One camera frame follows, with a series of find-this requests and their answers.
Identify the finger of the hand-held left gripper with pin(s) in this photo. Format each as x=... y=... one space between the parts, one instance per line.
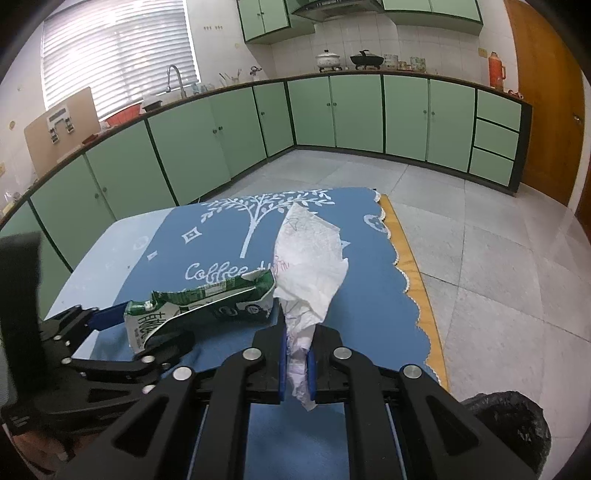
x=166 y=348
x=108 y=317

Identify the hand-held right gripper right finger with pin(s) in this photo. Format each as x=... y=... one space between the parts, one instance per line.
x=330 y=369

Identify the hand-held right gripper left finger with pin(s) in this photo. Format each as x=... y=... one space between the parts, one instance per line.
x=268 y=369

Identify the green milk carton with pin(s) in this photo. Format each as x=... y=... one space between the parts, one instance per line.
x=207 y=314

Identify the white paper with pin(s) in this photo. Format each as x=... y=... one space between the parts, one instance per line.
x=304 y=267

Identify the black trash bag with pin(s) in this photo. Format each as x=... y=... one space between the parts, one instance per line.
x=508 y=429

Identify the person's left hand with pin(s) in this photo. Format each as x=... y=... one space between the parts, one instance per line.
x=44 y=452

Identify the blue printed tablecloth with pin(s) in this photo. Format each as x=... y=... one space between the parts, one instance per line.
x=369 y=258

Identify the cardboard box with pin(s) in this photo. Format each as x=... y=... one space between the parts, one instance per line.
x=41 y=147

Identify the red plastic basin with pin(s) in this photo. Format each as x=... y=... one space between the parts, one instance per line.
x=122 y=115

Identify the metal kitchen faucet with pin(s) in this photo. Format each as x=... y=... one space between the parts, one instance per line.
x=174 y=76

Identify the green base cabinets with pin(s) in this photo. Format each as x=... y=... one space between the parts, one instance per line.
x=360 y=115

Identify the white window blinds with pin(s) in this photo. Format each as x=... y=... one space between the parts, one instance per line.
x=120 y=55

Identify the utensil holder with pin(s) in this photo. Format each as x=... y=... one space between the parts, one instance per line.
x=231 y=79

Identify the white lidded pot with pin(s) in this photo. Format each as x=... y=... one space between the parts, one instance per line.
x=328 y=61

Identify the black wok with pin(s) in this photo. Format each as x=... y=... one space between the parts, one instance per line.
x=367 y=60

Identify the ceramic jar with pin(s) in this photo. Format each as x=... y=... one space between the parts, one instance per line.
x=390 y=62
x=418 y=63

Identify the orange thermos flask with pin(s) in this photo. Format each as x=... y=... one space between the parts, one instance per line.
x=497 y=71

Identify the brown wooden door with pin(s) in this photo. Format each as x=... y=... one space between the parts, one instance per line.
x=549 y=92

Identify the black range hood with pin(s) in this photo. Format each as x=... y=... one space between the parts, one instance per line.
x=332 y=9

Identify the green wall cabinets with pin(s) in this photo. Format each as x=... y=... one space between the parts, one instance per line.
x=268 y=18

